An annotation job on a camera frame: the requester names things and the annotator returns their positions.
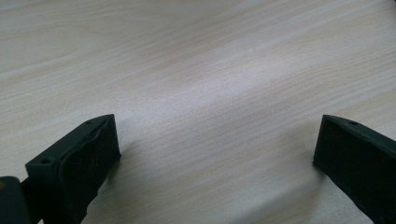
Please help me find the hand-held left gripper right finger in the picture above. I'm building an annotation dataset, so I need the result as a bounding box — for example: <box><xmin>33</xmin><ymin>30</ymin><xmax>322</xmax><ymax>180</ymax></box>
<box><xmin>312</xmin><ymin>114</ymin><xmax>396</xmax><ymax>224</ymax></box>

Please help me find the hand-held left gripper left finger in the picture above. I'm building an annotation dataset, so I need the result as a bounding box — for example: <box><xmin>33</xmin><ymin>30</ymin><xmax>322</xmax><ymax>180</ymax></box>
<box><xmin>25</xmin><ymin>113</ymin><xmax>122</xmax><ymax>224</ymax></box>

